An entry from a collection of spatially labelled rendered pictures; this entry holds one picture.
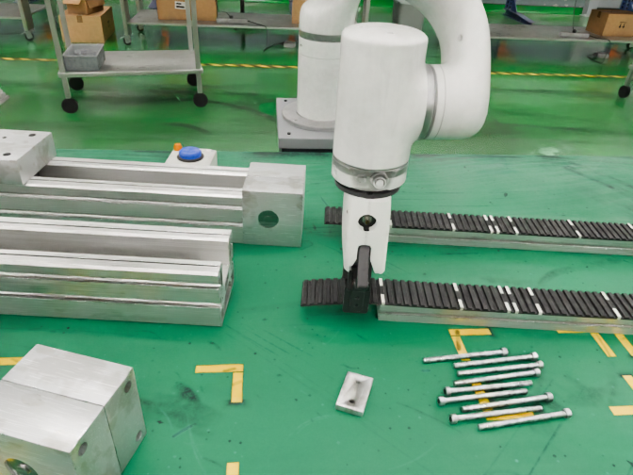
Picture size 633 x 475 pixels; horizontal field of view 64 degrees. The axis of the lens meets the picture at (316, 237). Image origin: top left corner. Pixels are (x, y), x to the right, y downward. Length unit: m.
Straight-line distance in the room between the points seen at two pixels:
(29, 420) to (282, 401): 0.24
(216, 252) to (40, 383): 0.27
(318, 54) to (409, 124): 0.65
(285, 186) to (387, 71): 0.33
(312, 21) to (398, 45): 0.67
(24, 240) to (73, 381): 0.31
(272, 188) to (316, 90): 0.46
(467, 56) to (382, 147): 0.12
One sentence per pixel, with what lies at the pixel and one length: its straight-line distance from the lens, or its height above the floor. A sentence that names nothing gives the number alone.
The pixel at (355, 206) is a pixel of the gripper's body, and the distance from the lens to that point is 0.55.
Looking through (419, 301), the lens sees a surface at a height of 0.81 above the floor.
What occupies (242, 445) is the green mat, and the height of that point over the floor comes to 0.78.
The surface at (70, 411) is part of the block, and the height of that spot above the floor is 0.87.
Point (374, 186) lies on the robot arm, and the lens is 0.54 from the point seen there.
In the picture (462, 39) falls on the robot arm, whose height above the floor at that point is 1.13.
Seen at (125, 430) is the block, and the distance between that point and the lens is 0.53.
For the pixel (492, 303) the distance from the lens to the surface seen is 0.70.
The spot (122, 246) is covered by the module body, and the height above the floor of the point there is 0.85.
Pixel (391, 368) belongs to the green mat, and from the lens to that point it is 0.63.
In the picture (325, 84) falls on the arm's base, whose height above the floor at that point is 0.90.
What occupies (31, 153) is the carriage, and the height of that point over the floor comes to 0.90.
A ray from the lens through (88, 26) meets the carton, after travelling 5.72.
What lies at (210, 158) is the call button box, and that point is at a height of 0.84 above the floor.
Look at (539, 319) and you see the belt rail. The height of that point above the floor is 0.79.
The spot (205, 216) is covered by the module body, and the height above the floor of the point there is 0.83.
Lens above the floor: 1.23
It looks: 33 degrees down
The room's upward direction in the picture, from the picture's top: 3 degrees clockwise
